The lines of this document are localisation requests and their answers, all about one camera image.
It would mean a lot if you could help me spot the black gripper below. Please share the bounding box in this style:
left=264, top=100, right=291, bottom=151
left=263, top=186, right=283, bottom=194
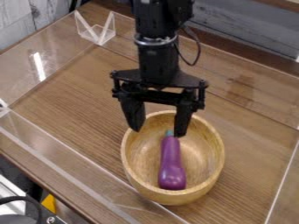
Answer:
left=111, top=44, right=208, bottom=137

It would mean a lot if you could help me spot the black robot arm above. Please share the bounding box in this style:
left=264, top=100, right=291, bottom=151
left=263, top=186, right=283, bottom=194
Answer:
left=111, top=0, right=208, bottom=137

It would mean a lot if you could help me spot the brown wooden bowl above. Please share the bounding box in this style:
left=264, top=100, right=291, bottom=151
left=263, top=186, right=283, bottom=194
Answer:
left=120, top=110, right=225, bottom=206

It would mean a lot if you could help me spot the purple toy eggplant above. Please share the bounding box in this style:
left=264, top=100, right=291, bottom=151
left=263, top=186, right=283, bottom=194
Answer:
left=157, top=130, right=187, bottom=191

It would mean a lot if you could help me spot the black cable bottom left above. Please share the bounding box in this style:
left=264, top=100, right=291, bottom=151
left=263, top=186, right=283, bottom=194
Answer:
left=0, top=195, right=43, bottom=224

